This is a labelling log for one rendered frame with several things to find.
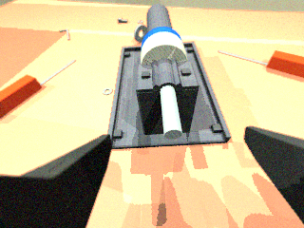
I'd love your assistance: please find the blue disc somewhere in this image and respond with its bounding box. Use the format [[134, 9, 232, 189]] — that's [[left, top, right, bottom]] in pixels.
[[142, 27, 181, 47]]

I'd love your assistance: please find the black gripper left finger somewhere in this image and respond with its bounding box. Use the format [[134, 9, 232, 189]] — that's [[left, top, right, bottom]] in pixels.
[[0, 134, 112, 228]]

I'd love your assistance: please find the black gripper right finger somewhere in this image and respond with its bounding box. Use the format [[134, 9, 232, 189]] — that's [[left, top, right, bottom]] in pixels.
[[244, 126, 304, 225]]

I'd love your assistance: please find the black ring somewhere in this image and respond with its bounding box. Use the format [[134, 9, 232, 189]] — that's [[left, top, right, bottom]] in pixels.
[[134, 24, 147, 43]]

